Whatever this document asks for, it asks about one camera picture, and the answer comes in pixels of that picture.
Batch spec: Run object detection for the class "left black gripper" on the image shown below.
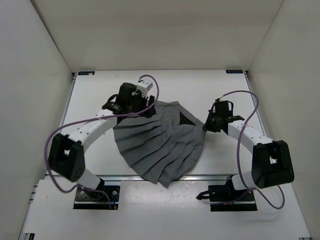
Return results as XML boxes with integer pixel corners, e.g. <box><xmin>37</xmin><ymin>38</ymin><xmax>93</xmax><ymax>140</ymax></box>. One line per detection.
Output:
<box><xmin>129</xmin><ymin>89</ymin><xmax>157</xmax><ymax>118</ymax></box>

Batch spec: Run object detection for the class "grey pleated skirt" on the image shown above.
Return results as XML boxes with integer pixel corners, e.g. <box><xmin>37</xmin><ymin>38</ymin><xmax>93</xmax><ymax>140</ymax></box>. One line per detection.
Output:
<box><xmin>113</xmin><ymin>101</ymin><xmax>206</xmax><ymax>188</ymax></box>

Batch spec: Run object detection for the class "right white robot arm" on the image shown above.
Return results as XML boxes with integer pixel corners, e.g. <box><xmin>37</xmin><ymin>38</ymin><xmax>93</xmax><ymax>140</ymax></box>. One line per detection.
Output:
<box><xmin>196</xmin><ymin>99</ymin><xmax>295</xmax><ymax>204</ymax></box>

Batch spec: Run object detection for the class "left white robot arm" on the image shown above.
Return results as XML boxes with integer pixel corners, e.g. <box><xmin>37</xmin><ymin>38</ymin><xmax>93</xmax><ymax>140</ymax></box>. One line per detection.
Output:
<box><xmin>46</xmin><ymin>79</ymin><xmax>157</xmax><ymax>201</ymax></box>

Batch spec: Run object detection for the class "right blue corner label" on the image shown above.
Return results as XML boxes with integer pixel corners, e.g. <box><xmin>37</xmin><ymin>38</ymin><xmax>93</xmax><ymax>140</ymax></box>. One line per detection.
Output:
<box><xmin>225</xmin><ymin>69</ymin><xmax>244</xmax><ymax>74</ymax></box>

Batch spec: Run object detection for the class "blue corner label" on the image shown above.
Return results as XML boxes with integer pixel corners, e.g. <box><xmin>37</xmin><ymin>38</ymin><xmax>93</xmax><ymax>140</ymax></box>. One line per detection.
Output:
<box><xmin>77</xmin><ymin>71</ymin><xmax>95</xmax><ymax>76</ymax></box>
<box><xmin>225</xmin><ymin>69</ymin><xmax>244</xmax><ymax>74</ymax></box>

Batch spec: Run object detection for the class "left blue corner label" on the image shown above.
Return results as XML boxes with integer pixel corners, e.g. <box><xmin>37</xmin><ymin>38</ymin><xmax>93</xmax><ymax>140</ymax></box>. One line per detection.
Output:
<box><xmin>77</xmin><ymin>71</ymin><xmax>95</xmax><ymax>76</ymax></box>

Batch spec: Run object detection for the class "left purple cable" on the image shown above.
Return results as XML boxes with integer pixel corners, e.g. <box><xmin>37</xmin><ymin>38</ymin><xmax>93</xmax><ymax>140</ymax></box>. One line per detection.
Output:
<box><xmin>44</xmin><ymin>74</ymin><xmax>161</xmax><ymax>210</ymax></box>

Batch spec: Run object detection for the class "purple cable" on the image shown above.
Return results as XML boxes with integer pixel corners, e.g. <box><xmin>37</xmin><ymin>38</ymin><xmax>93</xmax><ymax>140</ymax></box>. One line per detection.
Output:
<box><xmin>216</xmin><ymin>90</ymin><xmax>286</xmax><ymax>209</ymax></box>
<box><xmin>44</xmin><ymin>74</ymin><xmax>161</xmax><ymax>210</ymax></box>

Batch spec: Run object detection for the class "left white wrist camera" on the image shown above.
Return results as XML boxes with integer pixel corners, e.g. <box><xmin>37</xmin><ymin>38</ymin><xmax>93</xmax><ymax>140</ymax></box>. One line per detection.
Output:
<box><xmin>136</xmin><ymin>79</ymin><xmax>153</xmax><ymax>96</ymax></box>

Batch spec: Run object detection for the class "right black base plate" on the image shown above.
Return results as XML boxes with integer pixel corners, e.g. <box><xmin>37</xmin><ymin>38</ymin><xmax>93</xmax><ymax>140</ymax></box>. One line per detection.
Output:
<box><xmin>208</xmin><ymin>185</ymin><xmax>258</xmax><ymax>212</ymax></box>

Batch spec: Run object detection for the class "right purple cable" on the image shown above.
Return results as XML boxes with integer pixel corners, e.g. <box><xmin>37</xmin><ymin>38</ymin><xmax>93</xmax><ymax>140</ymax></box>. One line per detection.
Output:
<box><xmin>216</xmin><ymin>90</ymin><xmax>286</xmax><ymax>209</ymax></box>

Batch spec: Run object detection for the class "aluminium front rail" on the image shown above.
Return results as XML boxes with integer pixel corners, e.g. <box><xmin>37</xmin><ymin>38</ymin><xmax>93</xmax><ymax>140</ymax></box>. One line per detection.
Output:
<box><xmin>69</xmin><ymin>173</ymin><xmax>230</xmax><ymax>186</ymax></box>

